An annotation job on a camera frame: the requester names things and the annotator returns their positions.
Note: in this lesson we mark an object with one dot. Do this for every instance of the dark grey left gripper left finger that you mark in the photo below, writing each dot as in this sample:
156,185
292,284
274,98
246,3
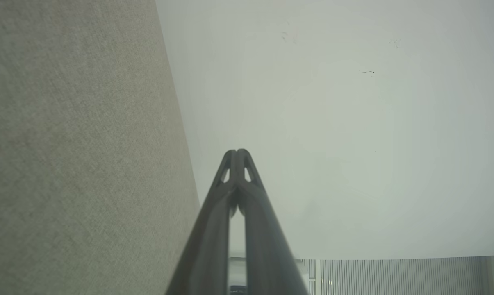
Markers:
210,246

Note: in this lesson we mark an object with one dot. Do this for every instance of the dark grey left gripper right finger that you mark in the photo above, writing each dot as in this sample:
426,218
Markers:
267,254

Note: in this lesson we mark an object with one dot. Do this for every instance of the white ribbed panel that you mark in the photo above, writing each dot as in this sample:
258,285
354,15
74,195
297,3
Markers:
394,276

